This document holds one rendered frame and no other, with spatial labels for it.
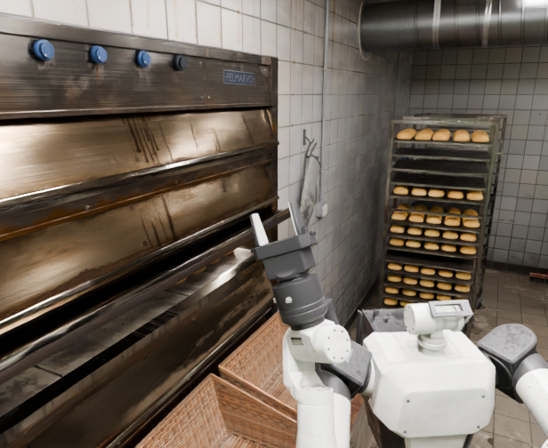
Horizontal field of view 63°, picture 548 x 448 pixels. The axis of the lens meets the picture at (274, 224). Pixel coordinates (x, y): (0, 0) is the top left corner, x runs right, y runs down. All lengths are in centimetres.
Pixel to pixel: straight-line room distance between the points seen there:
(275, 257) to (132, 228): 70
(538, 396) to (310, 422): 50
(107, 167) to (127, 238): 23
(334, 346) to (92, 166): 79
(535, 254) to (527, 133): 132
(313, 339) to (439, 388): 35
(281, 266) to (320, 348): 16
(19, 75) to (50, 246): 41
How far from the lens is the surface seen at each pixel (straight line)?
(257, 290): 219
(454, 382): 106
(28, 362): 108
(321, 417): 83
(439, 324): 104
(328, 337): 79
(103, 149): 131
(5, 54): 117
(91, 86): 131
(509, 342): 118
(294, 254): 78
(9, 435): 133
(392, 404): 104
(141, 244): 143
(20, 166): 115
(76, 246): 129
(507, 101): 539
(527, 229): 559
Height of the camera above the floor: 194
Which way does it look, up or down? 16 degrees down
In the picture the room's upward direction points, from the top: straight up
